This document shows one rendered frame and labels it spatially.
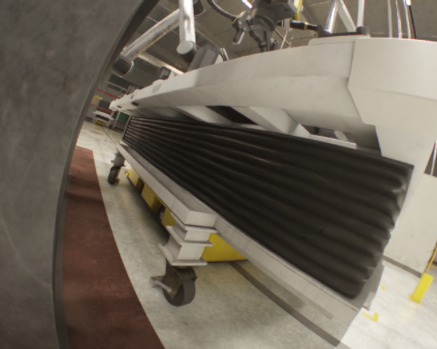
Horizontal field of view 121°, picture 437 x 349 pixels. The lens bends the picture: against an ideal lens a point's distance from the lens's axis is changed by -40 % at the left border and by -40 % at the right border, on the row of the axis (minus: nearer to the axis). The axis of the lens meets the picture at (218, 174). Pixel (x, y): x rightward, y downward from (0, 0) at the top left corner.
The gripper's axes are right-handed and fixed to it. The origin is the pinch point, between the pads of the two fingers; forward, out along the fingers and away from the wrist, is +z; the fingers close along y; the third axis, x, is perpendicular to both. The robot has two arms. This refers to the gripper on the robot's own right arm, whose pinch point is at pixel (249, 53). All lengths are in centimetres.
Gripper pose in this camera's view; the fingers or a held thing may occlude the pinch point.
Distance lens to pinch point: 54.5
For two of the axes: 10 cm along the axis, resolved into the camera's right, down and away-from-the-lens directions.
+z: -3.6, 9.3, 0.6
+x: 5.8, 2.8, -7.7
